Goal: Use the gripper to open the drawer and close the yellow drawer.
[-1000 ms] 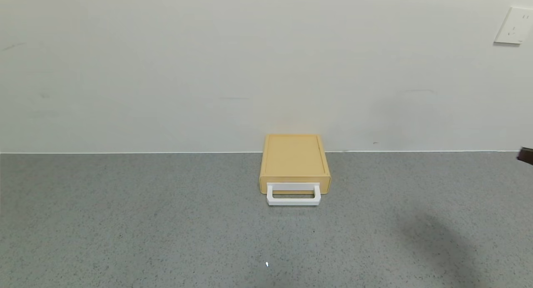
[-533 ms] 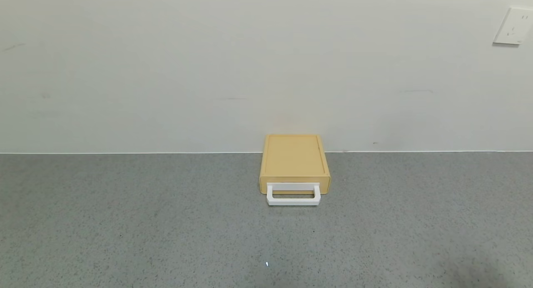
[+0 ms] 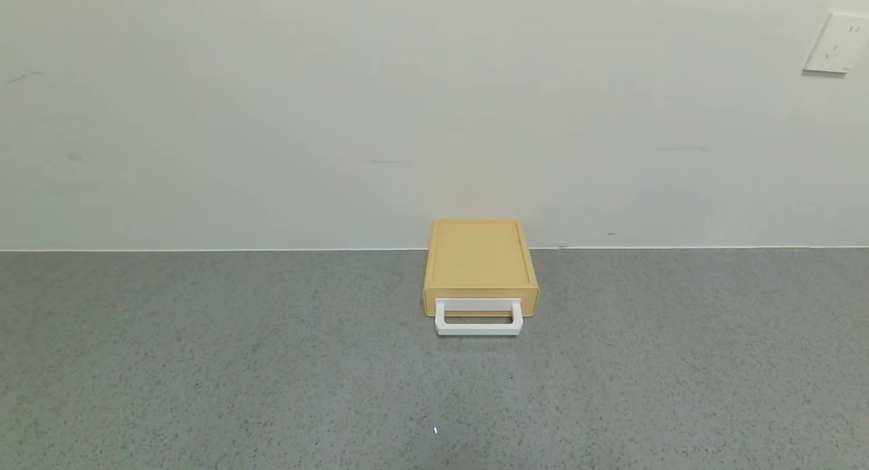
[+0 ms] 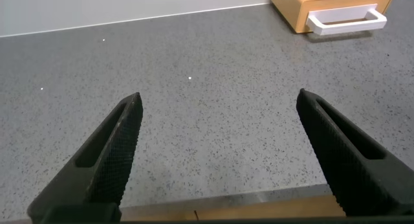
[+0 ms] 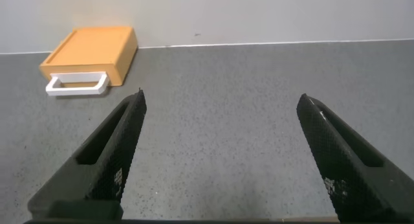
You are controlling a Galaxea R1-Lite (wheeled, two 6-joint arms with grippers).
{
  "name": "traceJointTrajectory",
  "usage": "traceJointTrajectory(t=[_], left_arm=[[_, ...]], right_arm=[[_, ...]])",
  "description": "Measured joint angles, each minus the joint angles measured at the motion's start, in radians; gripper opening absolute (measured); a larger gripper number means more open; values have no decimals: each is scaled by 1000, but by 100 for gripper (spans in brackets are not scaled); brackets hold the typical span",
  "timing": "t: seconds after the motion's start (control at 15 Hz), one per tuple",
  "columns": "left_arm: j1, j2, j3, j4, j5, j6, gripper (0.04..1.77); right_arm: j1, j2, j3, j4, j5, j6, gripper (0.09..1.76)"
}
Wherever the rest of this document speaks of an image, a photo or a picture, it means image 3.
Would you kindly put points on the white wall socket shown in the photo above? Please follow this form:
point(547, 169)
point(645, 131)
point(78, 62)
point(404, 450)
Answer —
point(838, 43)

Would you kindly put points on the yellow drawer cabinet housing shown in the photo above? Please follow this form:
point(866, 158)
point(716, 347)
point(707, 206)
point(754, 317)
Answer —
point(478, 256)

